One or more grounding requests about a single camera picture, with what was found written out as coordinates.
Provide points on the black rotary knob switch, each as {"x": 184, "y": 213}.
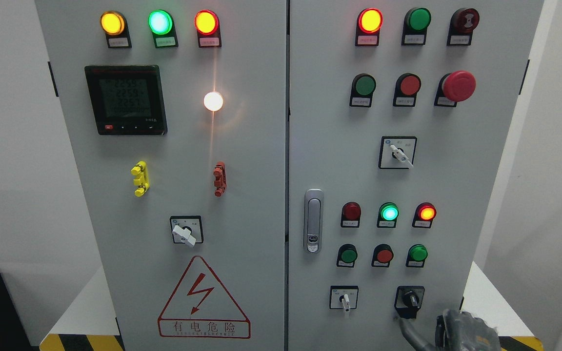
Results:
{"x": 408, "y": 301}

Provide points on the grey left cabinet door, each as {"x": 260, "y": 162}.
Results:
{"x": 244, "y": 228}

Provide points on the green lit indicator middle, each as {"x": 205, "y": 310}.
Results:
{"x": 388, "y": 214}

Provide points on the green push button upper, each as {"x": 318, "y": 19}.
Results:
{"x": 362, "y": 89}

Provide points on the red electric hazard sticker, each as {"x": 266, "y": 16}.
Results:
{"x": 201, "y": 307}

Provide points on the grey right cabinet door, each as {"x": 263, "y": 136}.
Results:
{"x": 336, "y": 148}

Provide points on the yellow terminal connector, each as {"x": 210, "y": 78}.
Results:
{"x": 141, "y": 178}

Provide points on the yellow indicator light top left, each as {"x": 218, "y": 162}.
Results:
{"x": 115, "y": 26}

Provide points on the red indicator light top left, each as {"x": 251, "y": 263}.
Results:
{"x": 207, "y": 25}

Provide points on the black digital power meter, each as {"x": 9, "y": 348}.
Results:
{"x": 127, "y": 100}

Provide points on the green push button lower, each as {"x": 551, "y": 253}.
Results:
{"x": 347, "y": 256}

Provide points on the red push button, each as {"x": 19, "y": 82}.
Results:
{"x": 382, "y": 256}
{"x": 406, "y": 89}

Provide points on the silver door handle lock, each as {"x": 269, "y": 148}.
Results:
{"x": 312, "y": 220}

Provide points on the green indicator top right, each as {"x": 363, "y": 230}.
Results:
{"x": 416, "y": 22}

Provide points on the green indicator lower right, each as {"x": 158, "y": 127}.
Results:
{"x": 416, "y": 257}

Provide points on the green push button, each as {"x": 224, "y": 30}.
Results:
{"x": 362, "y": 89}
{"x": 347, "y": 256}

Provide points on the green indicator light top left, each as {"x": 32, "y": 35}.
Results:
{"x": 161, "y": 25}

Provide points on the white selector switch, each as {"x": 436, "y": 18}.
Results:
{"x": 343, "y": 298}
{"x": 397, "y": 152}

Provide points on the white lit indicator light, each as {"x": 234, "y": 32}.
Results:
{"x": 213, "y": 101}

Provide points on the white selector switch upper right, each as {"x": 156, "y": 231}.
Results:
{"x": 397, "y": 152}

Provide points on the red emergency stop button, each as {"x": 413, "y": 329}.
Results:
{"x": 455, "y": 87}

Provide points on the dark red indicator left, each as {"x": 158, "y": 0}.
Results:
{"x": 351, "y": 215}

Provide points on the white cabinet base platform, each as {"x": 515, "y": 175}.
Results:
{"x": 89, "y": 324}

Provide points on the white selector switch lower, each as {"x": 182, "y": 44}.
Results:
{"x": 343, "y": 298}

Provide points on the red lit indicator top right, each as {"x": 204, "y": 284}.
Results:
{"x": 368, "y": 27}

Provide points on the grey cabinet door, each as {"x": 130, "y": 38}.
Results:
{"x": 336, "y": 148}
{"x": 244, "y": 228}

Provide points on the red terminal connector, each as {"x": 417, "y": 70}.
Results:
{"x": 220, "y": 181}

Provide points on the red push button lower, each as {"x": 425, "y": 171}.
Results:
{"x": 382, "y": 256}

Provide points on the red push button upper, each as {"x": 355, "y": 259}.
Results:
{"x": 406, "y": 89}

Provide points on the white selector switch left door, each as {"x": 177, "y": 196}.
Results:
{"x": 186, "y": 229}

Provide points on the dark red buzzer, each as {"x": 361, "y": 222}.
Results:
{"x": 463, "y": 22}

